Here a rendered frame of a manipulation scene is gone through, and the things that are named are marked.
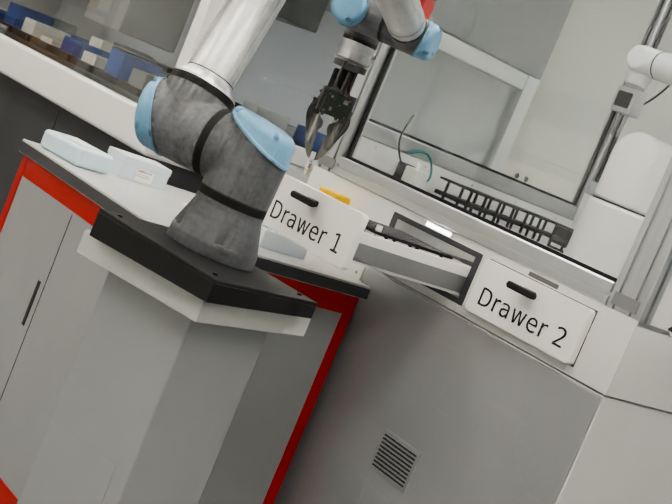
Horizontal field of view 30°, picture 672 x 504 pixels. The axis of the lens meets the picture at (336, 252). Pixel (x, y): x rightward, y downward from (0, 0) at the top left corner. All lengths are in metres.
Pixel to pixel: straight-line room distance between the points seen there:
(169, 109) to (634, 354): 0.93
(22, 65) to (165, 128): 1.85
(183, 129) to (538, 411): 0.86
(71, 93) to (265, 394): 1.21
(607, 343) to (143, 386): 0.85
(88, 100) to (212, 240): 1.52
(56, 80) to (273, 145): 1.72
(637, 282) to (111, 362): 0.94
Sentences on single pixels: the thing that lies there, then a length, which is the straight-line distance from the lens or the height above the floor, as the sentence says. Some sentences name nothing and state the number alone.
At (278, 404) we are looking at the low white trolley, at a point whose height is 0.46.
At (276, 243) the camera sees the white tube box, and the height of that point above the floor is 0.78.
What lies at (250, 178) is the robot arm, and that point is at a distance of 1.97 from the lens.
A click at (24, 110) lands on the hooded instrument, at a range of 3.91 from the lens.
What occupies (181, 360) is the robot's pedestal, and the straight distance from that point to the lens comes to 1.94.
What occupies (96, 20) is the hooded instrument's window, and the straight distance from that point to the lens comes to 3.56.
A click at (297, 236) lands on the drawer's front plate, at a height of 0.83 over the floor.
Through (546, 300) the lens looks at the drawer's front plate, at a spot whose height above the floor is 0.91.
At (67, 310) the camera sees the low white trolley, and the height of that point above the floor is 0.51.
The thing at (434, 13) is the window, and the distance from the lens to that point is 2.88.
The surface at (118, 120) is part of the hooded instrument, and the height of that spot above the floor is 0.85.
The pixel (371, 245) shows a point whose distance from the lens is 2.37.
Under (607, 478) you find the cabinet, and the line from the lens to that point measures 2.42.
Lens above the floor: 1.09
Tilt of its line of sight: 6 degrees down
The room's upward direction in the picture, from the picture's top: 22 degrees clockwise
